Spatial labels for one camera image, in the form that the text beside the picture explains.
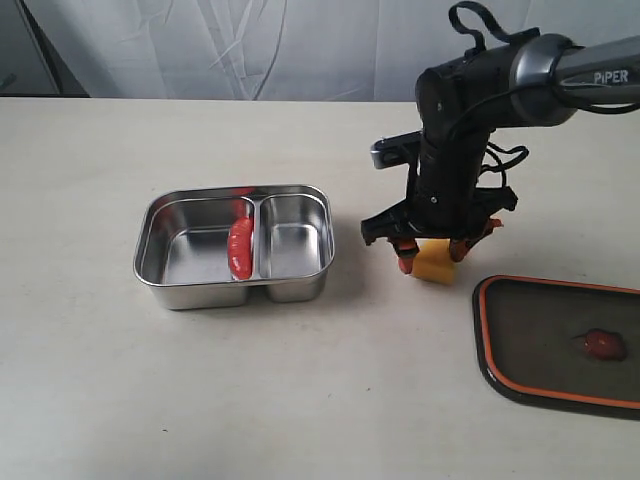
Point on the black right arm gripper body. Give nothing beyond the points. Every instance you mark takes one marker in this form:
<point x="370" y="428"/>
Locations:
<point x="442" y="201"/>

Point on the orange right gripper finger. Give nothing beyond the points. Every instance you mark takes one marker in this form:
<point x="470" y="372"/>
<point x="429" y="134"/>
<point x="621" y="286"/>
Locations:
<point x="406" y="251"/>
<point x="459" y="248"/>

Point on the yellow toy cheese wedge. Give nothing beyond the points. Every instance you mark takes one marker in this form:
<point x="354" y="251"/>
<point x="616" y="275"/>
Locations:
<point x="433" y="262"/>

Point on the dark transparent lunch box lid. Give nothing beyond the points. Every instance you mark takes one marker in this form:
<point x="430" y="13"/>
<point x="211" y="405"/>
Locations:
<point x="558" y="344"/>

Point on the red toy sausage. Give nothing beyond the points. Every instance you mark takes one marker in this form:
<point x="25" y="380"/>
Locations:
<point x="239" y="248"/>

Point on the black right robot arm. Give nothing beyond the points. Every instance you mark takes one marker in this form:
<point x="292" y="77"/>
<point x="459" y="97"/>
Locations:
<point x="539" y="81"/>

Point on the white wrinkled backdrop curtain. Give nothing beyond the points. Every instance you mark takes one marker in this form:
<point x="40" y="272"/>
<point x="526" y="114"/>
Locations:
<point x="250" y="50"/>

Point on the stainless steel lunch box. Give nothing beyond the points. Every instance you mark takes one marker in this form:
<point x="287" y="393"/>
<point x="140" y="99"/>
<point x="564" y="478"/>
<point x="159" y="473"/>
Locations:
<point x="211" y="248"/>

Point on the dark vertical pole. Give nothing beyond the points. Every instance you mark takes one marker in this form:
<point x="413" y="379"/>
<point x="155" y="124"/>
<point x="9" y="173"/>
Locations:
<point x="65" y="82"/>

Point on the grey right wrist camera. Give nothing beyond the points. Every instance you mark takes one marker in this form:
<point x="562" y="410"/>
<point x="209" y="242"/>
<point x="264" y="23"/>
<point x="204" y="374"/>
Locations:
<point x="396" y="150"/>

